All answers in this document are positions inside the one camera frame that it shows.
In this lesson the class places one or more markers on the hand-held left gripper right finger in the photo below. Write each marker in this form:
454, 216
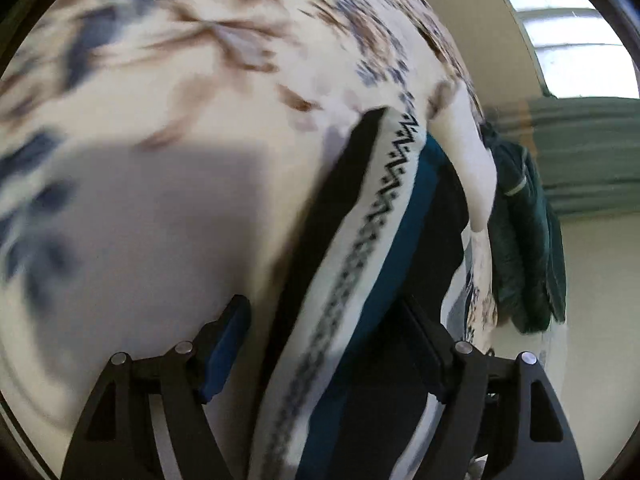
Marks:
425, 345

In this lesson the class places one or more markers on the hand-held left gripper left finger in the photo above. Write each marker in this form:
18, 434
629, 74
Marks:
225, 345

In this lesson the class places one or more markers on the black sweater with zigzag band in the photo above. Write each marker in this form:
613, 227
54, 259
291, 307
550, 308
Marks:
385, 240

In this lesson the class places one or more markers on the dark green jacket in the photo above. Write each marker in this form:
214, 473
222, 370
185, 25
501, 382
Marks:
525, 240

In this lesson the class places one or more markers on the floral cream blanket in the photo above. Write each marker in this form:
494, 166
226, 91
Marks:
150, 185

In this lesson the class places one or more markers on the white folded cloth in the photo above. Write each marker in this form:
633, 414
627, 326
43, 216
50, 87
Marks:
470, 160

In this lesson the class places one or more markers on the green curtain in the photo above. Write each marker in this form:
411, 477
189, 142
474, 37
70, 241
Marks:
590, 155

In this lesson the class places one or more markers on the window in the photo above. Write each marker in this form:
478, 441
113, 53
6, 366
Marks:
575, 45

